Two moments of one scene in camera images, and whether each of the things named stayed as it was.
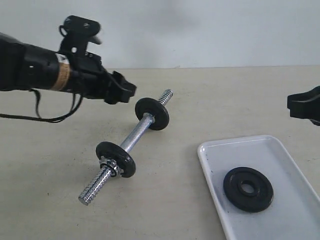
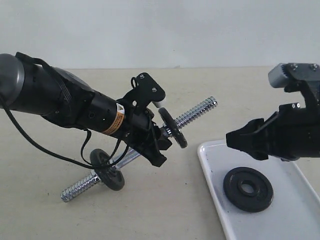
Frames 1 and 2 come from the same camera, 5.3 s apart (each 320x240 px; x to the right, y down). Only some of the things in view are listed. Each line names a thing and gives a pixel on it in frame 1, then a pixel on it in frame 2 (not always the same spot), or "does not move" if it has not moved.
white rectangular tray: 293,213 does not move
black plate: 124,160 to 111,177
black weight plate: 257,201 does not move
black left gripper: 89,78 to 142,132
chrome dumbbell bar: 104,173 to 127,158
